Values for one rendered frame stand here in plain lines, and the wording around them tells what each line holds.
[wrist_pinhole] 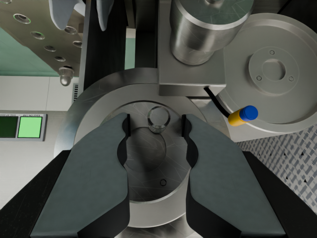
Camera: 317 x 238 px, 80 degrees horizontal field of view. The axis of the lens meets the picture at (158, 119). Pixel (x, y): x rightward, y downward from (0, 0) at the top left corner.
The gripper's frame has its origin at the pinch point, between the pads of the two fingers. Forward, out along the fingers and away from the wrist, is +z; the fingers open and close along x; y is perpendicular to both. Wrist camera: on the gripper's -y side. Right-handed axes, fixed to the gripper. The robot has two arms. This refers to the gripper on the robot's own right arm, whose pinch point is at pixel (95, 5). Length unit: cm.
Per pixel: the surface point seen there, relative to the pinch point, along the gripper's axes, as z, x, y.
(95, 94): -3.1, 1.7, 11.6
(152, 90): -3.5, 6.6, 11.3
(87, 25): -2.0, 0.1, 4.0
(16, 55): 210, -167, -108
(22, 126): 29.2, -25.7, 9.6
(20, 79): 263, -196, -98
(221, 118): -3.1, 12.6, 13.6
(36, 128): 29.3, -22.3, 10.1
